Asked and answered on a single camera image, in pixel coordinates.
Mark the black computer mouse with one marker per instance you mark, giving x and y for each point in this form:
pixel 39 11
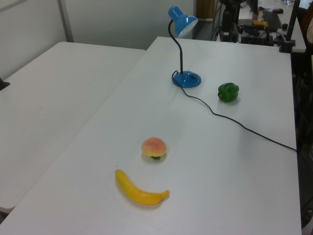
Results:
pixel 277 10

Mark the green bell pepper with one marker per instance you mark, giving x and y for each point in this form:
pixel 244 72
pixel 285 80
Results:
pixel 228 93

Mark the yellow orange object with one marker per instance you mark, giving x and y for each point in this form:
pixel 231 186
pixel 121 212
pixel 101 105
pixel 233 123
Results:
pixel 260 23

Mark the dark object at table edge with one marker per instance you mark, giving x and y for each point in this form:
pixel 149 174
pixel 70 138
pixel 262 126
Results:
pixel 3 84

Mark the black tripod stand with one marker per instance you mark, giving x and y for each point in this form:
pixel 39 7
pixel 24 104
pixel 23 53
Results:
pixel 227 22

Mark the blue gooseneck desk lamp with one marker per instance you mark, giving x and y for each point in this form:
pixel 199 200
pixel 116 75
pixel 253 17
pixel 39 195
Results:
pixel 187 79

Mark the black keyboard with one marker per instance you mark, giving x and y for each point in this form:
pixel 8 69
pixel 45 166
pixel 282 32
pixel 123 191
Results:
pixel 271 18

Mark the yellow banana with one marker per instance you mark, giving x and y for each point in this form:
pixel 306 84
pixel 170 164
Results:
pixel 139 195

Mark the light wooden panel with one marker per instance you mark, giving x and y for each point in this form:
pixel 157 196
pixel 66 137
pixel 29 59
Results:
pixel 205 9

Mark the black pole with clamp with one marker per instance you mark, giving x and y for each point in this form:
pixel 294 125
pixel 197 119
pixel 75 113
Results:
pixel 286 45

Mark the pink yellow peach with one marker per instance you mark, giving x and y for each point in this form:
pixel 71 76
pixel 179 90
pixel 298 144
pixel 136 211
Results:
pixel 154 147

